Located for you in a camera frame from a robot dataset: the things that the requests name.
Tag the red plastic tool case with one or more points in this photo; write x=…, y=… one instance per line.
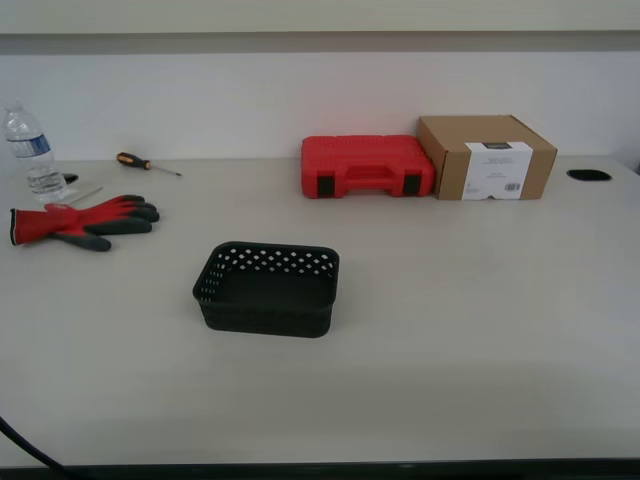
x=365, y=160

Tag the red and black work glove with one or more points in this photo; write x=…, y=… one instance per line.
x=75, y=220

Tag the black plastic woven basket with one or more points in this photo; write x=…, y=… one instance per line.
x=270, y=300

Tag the brown cardboard box white label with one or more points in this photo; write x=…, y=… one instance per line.
x=480, y=150

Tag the clear plastic water bottle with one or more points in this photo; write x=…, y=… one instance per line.
x=36, y=150

